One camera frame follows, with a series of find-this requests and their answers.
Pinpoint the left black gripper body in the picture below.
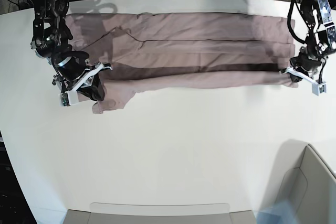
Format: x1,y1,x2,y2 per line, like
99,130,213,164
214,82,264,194
289,53,324,82

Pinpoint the mauve pink T-shirt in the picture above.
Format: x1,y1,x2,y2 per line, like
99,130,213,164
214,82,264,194
66,13,297,114

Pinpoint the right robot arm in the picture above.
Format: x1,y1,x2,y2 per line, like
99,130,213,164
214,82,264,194
30,0,111,106

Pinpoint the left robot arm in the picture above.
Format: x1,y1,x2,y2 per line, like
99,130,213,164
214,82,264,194
287,0,335,83

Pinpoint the grey bin right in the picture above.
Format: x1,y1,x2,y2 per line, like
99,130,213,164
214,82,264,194
276,145,335,223

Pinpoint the blue blurred object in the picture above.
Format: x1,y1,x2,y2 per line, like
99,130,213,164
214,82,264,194
255,199,301,224

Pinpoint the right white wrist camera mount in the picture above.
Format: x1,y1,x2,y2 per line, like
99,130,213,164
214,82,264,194
52,62,113,106

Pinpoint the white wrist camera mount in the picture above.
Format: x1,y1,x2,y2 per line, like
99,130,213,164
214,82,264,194
52,62,113,106
279,66,327,96

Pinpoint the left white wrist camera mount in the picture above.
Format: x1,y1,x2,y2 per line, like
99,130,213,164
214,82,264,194
279,66,327,96

